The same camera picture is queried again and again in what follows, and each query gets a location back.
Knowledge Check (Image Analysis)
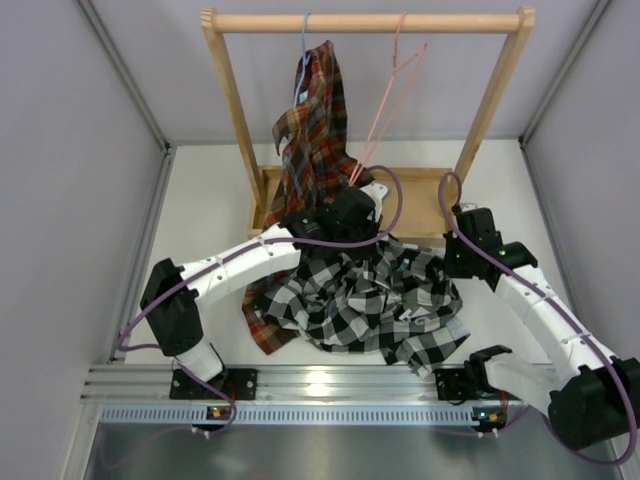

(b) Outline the grey slotted cable duct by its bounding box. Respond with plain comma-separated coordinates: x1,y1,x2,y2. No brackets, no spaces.
100,404,490,427

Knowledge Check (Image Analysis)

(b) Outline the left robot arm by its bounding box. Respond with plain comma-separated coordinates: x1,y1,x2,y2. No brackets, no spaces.
140,182,389,399

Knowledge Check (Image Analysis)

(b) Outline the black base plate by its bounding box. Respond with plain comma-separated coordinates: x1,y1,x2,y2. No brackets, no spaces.
169,368,258,401
434,368,501,405

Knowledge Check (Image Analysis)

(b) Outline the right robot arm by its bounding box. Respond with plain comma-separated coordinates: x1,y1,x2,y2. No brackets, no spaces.
444,205,639,451

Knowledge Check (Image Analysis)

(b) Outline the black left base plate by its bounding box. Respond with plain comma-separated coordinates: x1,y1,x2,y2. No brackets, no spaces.
169,368,258,401

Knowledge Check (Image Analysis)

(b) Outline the black white checkered shirt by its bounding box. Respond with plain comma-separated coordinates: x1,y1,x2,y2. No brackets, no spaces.
242,240,470,377

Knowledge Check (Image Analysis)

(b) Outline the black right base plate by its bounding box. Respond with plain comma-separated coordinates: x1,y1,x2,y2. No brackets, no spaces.
434,368,501,405

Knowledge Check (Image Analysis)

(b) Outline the wooden clothes rack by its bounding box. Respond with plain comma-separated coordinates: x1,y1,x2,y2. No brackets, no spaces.
200,6,536,245

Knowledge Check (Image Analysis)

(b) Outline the pink wire hanger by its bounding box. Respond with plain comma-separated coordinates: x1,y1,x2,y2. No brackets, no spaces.
349,12,428,186

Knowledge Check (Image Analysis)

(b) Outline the blue wire hanger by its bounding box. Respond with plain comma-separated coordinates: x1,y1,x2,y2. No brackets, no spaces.
293,12,312,106

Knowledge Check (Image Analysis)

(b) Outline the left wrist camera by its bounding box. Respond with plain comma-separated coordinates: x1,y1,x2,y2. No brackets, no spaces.
360,181,390,222

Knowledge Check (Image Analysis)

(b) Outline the aluminium mounting rail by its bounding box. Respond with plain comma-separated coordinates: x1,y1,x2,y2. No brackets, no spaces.
79,363,556,405

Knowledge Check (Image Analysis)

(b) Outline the brown red plaid shirt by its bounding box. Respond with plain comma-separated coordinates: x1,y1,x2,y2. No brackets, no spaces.
242,40,357,355

